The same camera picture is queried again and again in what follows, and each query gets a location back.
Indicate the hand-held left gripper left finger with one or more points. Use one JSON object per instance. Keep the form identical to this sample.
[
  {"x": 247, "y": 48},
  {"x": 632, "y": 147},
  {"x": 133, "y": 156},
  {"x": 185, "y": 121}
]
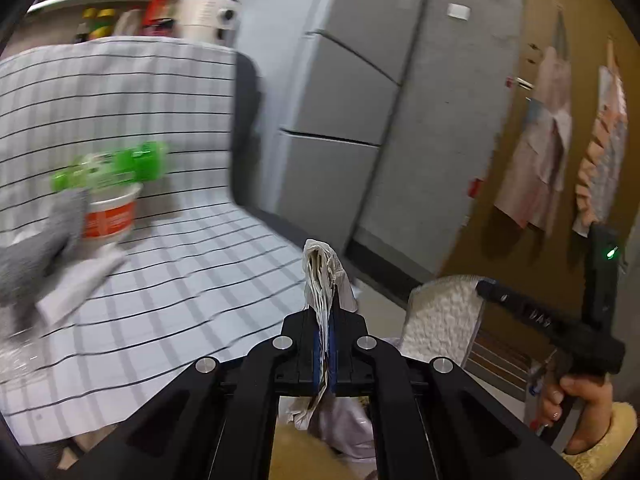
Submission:
[{"x": 316, "y": 365}]

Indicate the brown striped mat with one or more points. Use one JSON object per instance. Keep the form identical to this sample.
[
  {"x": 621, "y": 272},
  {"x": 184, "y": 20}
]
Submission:
[{"x": 500, "y": 370}]

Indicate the grey knitted cloth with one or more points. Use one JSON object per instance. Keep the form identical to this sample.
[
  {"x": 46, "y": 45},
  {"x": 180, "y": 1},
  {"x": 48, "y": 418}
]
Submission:
[{"x": 30, "y": 260}]

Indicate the white black-checked cloth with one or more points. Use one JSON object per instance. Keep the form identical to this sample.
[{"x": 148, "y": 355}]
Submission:
[{"x": 175, "y": 260}]

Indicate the patterned hanging towel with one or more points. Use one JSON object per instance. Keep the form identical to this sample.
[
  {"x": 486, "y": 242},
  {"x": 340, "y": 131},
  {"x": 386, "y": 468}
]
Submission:
[{"x": 602, "y": 160}]

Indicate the yellow-green label bottle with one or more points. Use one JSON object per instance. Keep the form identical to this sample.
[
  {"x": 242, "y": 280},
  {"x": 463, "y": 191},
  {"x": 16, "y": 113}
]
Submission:
[{"x": 105, "y": 22}]

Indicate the person's right forearm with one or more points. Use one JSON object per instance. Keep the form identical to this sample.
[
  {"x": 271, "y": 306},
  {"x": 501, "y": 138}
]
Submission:
[{"x": 612, "y": 442}]

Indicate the red instant noodle cup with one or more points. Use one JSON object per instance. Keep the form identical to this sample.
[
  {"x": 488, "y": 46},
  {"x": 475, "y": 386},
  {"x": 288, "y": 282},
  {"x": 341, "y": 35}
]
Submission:
[{"x": 110, "y": 220}]

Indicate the white textured towel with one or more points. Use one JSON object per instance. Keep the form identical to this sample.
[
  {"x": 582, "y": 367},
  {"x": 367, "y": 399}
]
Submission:
[{"x": 440, "y": 315}]

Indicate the pink plastic bag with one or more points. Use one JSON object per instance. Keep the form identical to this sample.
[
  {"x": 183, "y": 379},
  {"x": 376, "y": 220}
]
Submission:
[{"x": 346, "y": 425}]

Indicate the person's right hand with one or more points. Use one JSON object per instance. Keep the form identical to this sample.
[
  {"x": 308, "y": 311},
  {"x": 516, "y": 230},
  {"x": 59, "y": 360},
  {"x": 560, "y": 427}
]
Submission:
[{"x": 590, "y": 405}]

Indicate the white wall plate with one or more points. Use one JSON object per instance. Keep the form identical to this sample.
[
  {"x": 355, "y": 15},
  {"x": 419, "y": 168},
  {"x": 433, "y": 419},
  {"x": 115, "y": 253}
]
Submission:
[{"x": 458, "y": 11}]

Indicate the white air fryer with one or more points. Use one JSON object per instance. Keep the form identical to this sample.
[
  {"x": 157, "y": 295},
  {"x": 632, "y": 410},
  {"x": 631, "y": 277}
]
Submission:
[{"x": 205, "y": 10}]

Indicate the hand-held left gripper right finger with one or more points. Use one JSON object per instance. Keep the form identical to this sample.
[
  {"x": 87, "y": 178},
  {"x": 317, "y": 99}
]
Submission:
[{"x": 334, "y": 365}]

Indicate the white wrapper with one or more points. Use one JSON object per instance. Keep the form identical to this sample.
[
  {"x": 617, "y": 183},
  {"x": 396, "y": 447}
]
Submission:
[{"x": 320, "y": 280}]

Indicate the green plastic drink bottle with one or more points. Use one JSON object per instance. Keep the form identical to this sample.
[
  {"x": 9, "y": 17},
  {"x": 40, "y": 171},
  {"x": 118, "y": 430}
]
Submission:
[{"x": 140, "y": 160}]

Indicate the brown wooden door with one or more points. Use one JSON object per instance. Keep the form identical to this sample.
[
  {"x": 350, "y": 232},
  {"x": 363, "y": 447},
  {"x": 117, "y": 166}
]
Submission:
[{"x": 500, "y": 10}]

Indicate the large red-label oil bottle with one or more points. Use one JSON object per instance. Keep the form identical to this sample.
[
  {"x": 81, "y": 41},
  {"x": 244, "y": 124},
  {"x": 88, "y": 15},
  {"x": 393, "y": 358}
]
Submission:
[{"x": 160, "y": 17}]

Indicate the pink hanging towel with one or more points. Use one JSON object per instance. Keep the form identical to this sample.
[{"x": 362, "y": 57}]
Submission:
[{"x": 540, "y": 150}]

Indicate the grey refrigerator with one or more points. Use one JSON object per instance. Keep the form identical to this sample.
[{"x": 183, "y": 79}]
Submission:
[{"x": 340, "y": 85}]

